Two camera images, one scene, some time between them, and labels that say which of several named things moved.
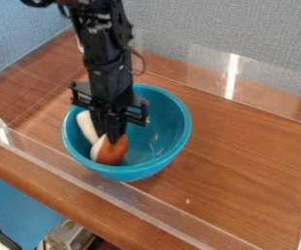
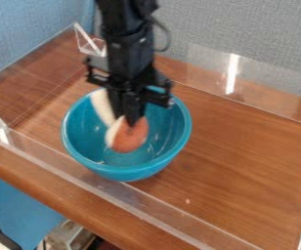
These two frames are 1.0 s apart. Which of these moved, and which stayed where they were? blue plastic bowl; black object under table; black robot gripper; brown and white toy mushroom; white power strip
Moved: brown and white toy mushroom; black robot gripper
Stayed: blue plastic bowl; white power strip; black object under table
